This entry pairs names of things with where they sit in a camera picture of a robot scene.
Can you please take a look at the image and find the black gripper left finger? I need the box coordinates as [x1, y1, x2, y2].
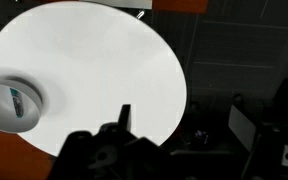
[62, 130, 95, 161]

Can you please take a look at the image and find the teal capped marker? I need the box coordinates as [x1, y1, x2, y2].
[9, 87, 26, 120]

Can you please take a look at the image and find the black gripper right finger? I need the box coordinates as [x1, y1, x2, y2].
[118, 104, 132, 130]

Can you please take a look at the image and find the white flat panel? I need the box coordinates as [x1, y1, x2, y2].
[228, 104, 257, 153]

